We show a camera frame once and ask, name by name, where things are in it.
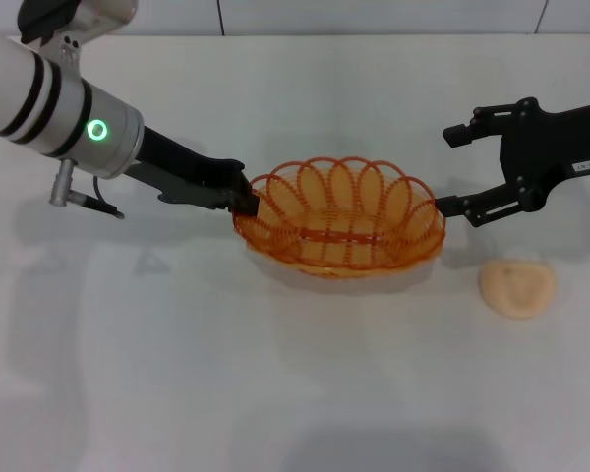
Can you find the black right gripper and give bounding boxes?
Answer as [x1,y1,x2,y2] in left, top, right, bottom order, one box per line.
[435,96,590,229]

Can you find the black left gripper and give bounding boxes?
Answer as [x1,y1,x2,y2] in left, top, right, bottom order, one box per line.
[125,125,261,219]

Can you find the orange plastic wire basket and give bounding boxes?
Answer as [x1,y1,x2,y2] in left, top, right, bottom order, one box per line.
[232,155,448,276]

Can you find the pale peach bread bun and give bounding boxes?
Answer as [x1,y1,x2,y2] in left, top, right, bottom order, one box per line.
[477,259,558,322]

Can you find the black cable with silver plug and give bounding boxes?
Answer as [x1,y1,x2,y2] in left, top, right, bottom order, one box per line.
[47,157,127,221]

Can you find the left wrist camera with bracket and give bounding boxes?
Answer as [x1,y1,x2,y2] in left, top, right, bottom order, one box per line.
[17,0,140,68]

